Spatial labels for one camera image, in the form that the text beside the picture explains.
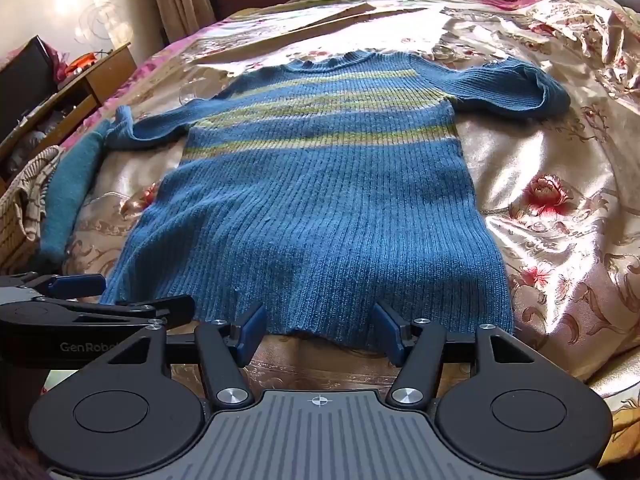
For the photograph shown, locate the wooden side cabinet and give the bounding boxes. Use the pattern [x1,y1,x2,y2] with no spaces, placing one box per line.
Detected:
[0,42,138,181]

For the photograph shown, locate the black monitor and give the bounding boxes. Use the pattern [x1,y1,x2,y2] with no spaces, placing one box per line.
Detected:
[0,35,59,142]

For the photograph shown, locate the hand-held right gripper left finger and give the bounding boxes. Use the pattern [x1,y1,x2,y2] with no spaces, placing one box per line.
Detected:
[99,301,269,410]

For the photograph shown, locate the teal knit garment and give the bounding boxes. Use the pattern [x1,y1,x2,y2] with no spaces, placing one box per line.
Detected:
[37,120,114,264]

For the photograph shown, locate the wicker basket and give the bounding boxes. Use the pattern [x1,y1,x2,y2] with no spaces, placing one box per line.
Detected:
[0,146,63,277]

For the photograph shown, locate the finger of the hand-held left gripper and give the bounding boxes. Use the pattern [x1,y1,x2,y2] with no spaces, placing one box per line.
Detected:
[0,270,107,306]
[0,295,197,330]

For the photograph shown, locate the orange object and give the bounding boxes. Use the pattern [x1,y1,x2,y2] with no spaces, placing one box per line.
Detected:
[66,52,102,74]

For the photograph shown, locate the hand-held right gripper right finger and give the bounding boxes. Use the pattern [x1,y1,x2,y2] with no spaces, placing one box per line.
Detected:
[371,301,544,409]

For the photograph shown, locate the blue striped knit sweater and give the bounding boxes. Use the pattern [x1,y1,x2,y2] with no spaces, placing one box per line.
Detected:
[100,50,572,353]

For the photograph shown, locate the plaid cloth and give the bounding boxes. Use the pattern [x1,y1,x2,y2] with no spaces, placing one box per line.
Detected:
[14,159,62,242]

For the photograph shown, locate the floral satin bedspread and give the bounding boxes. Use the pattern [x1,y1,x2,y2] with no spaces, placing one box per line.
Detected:
[40,0,640,461]

